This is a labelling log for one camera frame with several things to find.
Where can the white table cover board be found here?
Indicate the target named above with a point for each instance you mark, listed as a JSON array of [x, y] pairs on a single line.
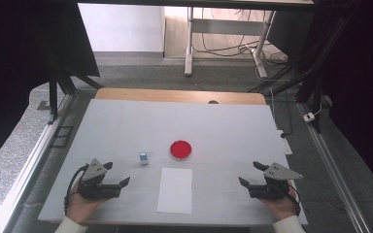
[[191, 123]]

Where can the white power strip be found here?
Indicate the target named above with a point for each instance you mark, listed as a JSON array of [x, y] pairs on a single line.
[[286, 144]]

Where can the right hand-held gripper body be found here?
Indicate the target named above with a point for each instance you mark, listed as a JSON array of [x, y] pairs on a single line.
[[272, 187]]

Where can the black metal stand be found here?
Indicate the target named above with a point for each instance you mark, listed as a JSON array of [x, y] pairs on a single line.
[[314, 64], [53, 93]]

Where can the person's left hand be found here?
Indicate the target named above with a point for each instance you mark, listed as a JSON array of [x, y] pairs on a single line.
[[79, 207]]

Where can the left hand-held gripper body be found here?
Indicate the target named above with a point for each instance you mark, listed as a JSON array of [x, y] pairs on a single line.
[[94, 189]]

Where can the person's right hand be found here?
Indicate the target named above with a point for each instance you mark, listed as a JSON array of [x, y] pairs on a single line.
[[281, 207]]

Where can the white paper sheet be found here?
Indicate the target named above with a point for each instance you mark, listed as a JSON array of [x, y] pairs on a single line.
[[175, 191]]

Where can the white desk frame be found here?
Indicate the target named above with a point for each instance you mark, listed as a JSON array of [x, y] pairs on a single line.
[[226, 27]]

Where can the black curtain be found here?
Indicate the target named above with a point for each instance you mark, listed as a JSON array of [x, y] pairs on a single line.
[[362, 81], [13, 64]]

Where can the round red ink pad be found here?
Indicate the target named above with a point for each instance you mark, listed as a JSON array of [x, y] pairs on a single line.
[[181, 149]]

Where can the small white adapter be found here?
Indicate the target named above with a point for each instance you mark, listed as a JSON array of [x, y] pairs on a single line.
[[309, 117]]

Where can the aluminium floor rail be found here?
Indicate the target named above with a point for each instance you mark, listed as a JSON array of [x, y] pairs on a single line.
[[333, 168], [29, 168]]

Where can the small blue white stamp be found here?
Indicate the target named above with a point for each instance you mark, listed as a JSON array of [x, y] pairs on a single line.
[[144, 158]]

